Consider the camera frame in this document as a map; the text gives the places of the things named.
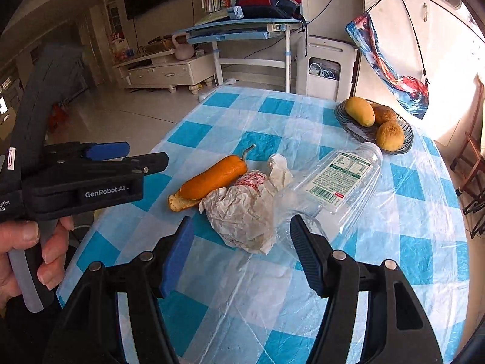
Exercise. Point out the brown wooden tray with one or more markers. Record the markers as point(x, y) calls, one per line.
point(161, 47)

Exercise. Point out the brown oval fruit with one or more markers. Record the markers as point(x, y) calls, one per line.
point(384, 113)

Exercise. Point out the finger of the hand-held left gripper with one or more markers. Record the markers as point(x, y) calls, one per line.
point(113, 167)
point(108, 149)

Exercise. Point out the white air purifier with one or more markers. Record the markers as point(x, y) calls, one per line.
point(326, 45)

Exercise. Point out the wooden chair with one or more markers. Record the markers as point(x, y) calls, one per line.
point(473, 148)

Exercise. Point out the person's left hand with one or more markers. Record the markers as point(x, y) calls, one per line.
point(55, 250)

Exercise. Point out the blue white study desk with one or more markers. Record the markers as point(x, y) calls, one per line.
point(235, 26)

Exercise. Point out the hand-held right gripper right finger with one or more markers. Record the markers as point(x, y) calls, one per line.
point(307, 250)

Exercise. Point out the white paper wrapper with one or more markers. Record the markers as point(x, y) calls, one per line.
point(242, 216)

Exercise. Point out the yellow mango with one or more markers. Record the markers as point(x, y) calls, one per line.
point(360, 112)

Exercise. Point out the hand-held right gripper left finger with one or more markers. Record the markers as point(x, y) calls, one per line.
point(178, 254)

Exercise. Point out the blue white checkered tablecloth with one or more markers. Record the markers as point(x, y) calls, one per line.
point(235, 311)

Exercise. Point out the light blue plastic holder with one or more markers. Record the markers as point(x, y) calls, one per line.
point(235, 12)

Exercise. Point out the person's dark clothing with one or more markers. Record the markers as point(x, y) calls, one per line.
point(22, 341)

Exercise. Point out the white television cabinet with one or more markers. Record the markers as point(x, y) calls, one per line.
point(166, 72)

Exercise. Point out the orange peel with stem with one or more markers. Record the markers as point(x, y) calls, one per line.
point(216, 178)

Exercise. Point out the colourful printed hanging bag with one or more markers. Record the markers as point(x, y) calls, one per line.
point(379, 53)

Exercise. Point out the dark woven fruit bowl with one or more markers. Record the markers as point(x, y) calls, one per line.
point(360, 132)

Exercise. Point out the tan round fruit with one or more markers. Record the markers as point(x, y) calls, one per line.
point(390, 135)

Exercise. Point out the pink kettlebell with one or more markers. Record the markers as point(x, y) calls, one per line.
point(183, 51)

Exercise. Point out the clear plastic bottle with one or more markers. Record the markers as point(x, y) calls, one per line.
point(333, 182)

